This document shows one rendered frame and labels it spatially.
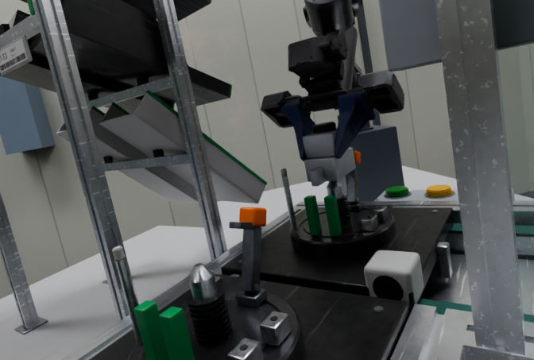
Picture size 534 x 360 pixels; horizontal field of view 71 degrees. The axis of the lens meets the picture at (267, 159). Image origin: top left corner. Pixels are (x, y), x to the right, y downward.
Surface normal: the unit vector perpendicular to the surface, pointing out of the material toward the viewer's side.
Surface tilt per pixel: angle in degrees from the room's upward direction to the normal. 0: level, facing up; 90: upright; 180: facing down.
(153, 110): 90
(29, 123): 90
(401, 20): 90
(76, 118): 90
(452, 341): 0
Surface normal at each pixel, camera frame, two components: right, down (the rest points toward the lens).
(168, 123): 0.70, -0.04
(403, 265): -0.18, -0.97
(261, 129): 0.16, 0.11
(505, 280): -0.55, 0.22
